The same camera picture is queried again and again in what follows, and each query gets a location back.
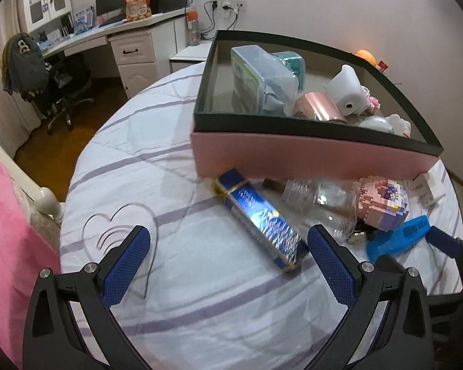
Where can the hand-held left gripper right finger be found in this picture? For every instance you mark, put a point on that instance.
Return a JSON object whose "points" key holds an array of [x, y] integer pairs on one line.
{"points": [[332, 268]]}

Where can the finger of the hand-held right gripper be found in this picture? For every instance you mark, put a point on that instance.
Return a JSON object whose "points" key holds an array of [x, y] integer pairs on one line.
{"points": [[445, 239], [387, 264]]}

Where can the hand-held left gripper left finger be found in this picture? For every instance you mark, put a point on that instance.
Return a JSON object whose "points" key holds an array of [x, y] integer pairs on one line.
{"points": [[125, 268]]}

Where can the blue plastic tool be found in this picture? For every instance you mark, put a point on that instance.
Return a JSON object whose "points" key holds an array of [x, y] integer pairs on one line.
{"points": [[401, 235]]}

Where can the pink box with black rim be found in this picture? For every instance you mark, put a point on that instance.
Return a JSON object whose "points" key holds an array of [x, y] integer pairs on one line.
{"points": [[293, 154]]}

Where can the white round objects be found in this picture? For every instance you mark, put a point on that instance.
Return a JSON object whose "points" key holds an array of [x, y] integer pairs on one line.
{"points": [[375, 124]]}

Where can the rose gold jar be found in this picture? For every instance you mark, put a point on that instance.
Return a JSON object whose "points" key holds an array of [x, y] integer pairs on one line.
{"points": [[320, 108]]}

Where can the white toy figure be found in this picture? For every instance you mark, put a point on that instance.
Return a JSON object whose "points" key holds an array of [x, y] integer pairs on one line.
{"points": [[343, 84]]}

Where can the clear plastic box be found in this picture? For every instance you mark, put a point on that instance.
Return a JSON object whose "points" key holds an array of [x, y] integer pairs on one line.
{"points": [[262, 77]]}

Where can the teal plastic case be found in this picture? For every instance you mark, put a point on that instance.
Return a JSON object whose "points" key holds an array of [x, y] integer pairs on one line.
{"points": [[295, 67]]}

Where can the white charger block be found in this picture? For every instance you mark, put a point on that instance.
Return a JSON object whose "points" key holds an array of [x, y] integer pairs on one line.
{"points": [[428, 185]]}

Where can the pink purple brick model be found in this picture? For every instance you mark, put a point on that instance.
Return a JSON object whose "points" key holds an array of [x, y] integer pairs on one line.
{"points": [[382, 200]]}

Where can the clear plastic bottle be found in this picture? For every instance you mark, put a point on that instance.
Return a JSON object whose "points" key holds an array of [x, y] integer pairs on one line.
{"points": [[320, 204]]}

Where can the blue foil box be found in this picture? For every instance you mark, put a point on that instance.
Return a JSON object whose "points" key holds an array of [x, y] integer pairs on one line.
{"points": [[262, 216]]}

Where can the black office chair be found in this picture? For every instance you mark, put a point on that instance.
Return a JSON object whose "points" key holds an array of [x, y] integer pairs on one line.
{"points": [[67, 92]]}

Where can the red card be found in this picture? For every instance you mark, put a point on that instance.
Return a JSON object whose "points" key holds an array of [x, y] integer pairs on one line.
{"points": [[382, 65]]}

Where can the white desk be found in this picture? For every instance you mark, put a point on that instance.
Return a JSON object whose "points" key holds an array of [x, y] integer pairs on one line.
{"points": [[135, 69]]}

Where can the white side table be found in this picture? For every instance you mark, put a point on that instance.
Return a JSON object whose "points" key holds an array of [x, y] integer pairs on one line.
{"points": [[191, 56]]}

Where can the grey jacket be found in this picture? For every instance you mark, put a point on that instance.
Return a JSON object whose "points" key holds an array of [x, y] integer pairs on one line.
{"points": [[23, 65]]}

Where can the bottle with orange cap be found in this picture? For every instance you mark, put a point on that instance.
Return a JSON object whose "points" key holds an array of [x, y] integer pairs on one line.
{"points": [[193, 29]]}

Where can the blue and white box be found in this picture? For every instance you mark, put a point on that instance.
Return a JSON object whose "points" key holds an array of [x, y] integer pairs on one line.
{"points": [[83, 19]]}

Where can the orange snack bag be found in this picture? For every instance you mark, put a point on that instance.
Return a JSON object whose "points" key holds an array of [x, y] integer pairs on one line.
{"points": [[137, 4]]}

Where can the white glass-door cabinet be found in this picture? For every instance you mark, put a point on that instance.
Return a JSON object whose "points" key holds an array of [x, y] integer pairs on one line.
{"points": [[42, 0]]}

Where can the white bed frame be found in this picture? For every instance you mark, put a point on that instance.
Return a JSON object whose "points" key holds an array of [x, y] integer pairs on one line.
{"points": [[46, 200]]}

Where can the white wall power outlet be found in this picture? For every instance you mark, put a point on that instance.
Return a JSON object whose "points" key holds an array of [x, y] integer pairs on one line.
{"points": [[229, 4]]}

